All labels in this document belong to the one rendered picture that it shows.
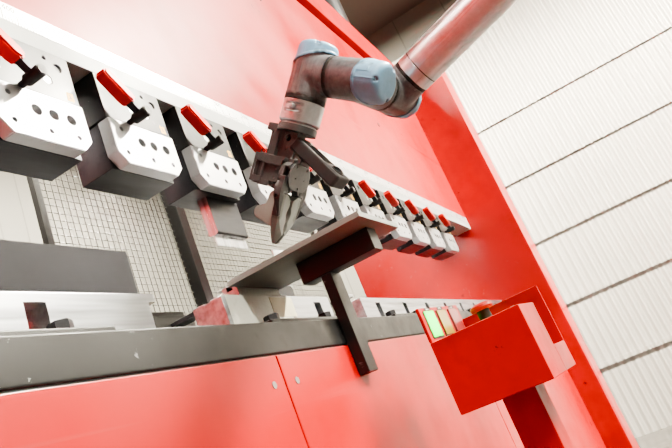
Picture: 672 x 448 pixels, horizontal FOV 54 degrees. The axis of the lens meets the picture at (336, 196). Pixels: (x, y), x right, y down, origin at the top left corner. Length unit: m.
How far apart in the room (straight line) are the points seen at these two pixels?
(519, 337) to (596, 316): 3.64
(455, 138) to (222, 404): 2.74
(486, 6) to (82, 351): 0.85
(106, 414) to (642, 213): 4.31
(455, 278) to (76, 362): 2.77
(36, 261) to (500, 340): 1.03
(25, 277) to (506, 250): 2.26
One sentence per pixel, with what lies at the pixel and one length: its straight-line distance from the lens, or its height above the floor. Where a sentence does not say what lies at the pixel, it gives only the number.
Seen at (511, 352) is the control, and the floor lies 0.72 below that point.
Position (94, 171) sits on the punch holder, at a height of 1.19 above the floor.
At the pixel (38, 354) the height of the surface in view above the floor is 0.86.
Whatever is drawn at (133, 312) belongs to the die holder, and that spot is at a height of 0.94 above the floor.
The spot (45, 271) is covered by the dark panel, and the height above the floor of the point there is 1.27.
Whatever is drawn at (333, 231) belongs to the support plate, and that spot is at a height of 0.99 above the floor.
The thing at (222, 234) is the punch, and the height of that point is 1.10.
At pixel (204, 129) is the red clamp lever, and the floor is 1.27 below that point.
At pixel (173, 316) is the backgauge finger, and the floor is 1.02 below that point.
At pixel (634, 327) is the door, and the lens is 4.69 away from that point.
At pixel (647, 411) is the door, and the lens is 4.73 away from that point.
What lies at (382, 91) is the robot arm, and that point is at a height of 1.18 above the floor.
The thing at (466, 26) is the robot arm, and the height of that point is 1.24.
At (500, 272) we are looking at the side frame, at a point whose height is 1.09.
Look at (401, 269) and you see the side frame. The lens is 3.37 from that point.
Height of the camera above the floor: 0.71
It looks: 18 degrees up
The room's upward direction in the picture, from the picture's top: 23 degrees counter-clockwise
